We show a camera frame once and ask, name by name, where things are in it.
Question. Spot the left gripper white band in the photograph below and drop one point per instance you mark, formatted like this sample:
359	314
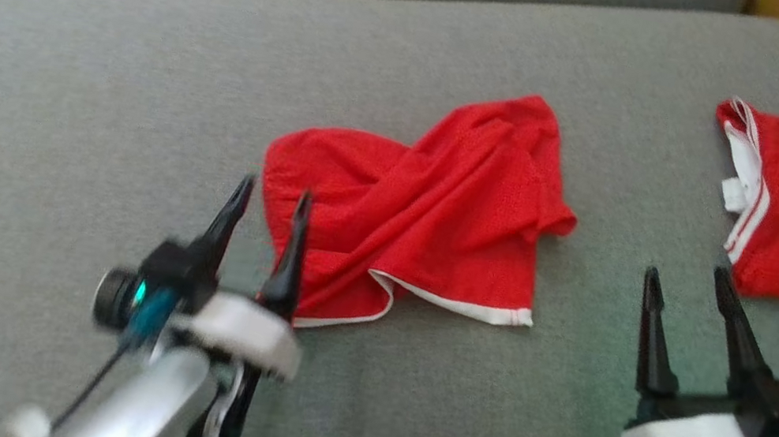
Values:
233	331

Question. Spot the grey sofa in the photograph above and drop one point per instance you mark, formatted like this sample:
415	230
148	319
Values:
56	112

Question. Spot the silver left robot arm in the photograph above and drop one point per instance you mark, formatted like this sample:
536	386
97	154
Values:
140	407

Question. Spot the red shorts with white hem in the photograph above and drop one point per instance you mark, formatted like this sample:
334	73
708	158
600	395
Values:
437	219

